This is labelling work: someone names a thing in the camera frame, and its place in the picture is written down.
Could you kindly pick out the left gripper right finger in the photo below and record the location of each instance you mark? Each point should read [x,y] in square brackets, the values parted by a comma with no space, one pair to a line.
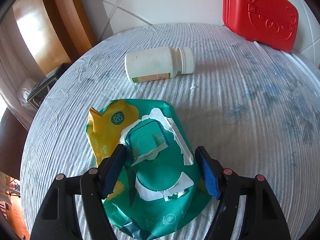
[247,209]

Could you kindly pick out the red bear carry case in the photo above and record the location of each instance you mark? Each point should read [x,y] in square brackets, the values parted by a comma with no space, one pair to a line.
[272,22]

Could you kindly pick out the green yellow wet wipes pack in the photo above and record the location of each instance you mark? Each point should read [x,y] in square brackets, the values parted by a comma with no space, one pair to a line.
[159,189]

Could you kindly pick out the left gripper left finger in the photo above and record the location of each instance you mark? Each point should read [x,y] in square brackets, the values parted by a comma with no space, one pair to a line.
[57,217]

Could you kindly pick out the white pill bottle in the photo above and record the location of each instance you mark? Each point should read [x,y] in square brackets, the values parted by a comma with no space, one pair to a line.
[158,63]

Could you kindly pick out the dark box beside bed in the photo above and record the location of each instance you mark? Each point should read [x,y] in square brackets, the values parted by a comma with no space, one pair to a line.
[41,90]

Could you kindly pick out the patterned white bed cover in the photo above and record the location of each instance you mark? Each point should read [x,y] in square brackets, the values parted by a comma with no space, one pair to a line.
[253,108]

